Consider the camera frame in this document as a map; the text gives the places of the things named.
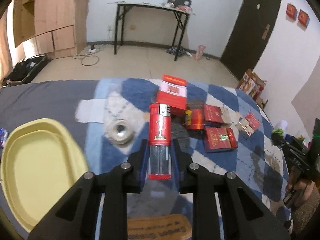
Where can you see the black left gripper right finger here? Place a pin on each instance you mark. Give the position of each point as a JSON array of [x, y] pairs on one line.
[[224, 207]]

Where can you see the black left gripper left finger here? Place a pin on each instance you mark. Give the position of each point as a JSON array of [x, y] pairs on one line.
[[96, 205]]

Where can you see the small red white pack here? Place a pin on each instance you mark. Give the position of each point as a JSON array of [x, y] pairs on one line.
[[248, 125]]

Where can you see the red transparent lighter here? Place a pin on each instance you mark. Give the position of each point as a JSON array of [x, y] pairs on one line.
[[159, 142]]

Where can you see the red white cigarette pack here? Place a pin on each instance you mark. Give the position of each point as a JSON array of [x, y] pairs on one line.
[[173, 92]]

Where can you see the yellow plastic tray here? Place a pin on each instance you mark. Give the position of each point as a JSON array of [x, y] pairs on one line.
[[40, 162]]

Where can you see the red pack with green logo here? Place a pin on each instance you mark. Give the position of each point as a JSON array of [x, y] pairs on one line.
[[219, 139]]

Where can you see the blue white checkered blanket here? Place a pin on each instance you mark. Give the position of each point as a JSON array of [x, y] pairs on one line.
[[256, 161]]

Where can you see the brown cardboard box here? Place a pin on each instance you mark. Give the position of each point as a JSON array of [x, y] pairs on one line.
[[253, 86]]

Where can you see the clear tape roll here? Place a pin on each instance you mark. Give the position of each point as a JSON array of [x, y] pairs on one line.
[[119, 132]]

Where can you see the white tissue paper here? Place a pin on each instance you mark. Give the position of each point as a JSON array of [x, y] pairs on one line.
[[90, 111]]

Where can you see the dark red orange box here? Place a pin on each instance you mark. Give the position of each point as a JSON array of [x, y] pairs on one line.
[[194, 115]]

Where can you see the grey bed sheet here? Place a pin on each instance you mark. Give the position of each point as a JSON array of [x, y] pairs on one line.
[[56, 100]]

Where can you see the dark brown door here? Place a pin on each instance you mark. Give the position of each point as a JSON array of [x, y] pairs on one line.
[[250, 35]]

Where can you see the pink bag on floor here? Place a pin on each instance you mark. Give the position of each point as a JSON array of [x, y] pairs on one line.
[[200, 52]]

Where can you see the black open suitcase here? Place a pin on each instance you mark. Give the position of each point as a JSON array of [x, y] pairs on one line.
[[25, 71]]

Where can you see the black folding table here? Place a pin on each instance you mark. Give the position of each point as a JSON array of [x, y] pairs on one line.
[[151, 25]]

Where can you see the wooden wardrobe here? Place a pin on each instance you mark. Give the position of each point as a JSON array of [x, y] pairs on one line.
[[56, 28]]

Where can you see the black box on table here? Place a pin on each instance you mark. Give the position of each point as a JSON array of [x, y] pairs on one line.
[[178, 3]]

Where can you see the red wall picture right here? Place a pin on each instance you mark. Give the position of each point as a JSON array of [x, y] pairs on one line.
[[303, 18]]

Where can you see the red wall picture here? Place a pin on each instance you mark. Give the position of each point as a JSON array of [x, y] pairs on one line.
[[303, 18], [291, 11]]

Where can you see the red wall picture left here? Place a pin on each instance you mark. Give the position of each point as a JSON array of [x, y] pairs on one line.
[[291, 11]]

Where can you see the white power strip with cable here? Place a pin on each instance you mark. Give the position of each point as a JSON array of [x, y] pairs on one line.
[[89, 57]]

